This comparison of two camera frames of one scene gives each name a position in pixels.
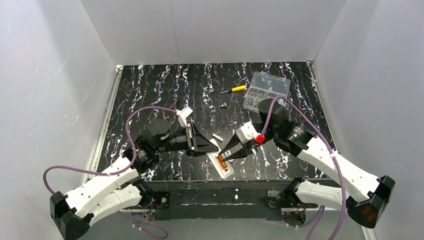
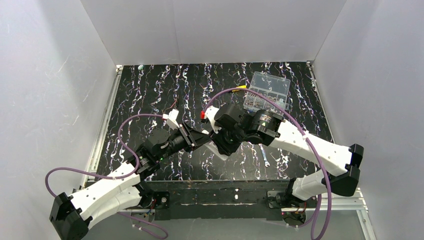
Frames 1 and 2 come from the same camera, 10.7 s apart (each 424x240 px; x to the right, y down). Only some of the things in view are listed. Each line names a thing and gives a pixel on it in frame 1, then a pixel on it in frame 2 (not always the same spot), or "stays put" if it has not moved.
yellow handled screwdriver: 236,89 stays put
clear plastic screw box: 265,86 stays put
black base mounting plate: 225,201 stays put
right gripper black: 249,141 to 224,139
